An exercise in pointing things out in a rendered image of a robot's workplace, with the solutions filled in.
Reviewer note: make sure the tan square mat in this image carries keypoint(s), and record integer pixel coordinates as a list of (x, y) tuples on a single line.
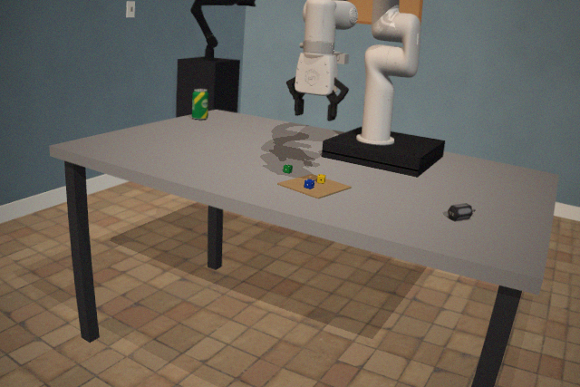
[(320, 190)]

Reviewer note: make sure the green and yellow drink can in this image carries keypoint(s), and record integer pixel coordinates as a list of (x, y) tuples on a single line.
[(200, 105)]

